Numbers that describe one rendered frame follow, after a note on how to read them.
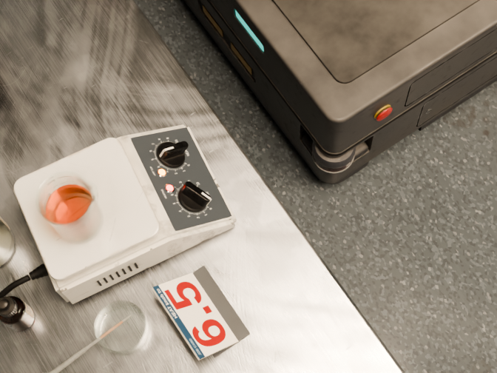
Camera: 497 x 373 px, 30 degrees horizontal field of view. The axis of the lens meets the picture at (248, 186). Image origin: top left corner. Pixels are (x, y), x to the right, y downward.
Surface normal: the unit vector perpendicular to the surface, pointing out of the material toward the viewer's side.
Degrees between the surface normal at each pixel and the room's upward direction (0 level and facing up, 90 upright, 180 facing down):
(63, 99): 0
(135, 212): 0
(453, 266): 0
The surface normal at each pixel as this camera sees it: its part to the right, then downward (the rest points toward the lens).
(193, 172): 0.41, -0.51
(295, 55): -0.04, -0.34
